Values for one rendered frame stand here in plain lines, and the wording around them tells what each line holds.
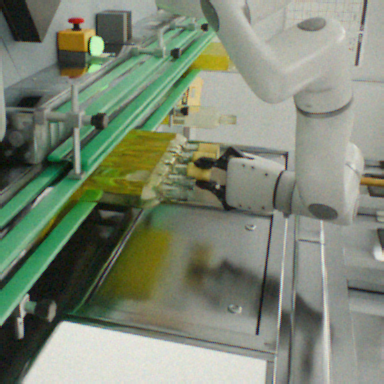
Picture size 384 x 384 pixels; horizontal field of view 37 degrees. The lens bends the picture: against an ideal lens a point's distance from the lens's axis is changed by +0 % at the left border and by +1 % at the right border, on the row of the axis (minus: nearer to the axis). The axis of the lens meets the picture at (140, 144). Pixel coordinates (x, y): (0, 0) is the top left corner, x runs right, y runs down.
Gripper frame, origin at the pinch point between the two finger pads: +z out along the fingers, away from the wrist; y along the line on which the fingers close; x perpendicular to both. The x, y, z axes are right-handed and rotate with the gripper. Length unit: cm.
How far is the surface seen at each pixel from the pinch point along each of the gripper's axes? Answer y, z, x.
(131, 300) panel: -12.7, -0.1, 28.2
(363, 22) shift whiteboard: -43, 70, -580
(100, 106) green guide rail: 13.7, 17.4, 11.0
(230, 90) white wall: -132, 206, -546
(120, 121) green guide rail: 6.5, 21.4, -2.4
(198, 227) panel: -12.5, 0.9, -0.2
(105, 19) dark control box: 22, 48, -37
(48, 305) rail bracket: -4.4, 3.1, 45.2
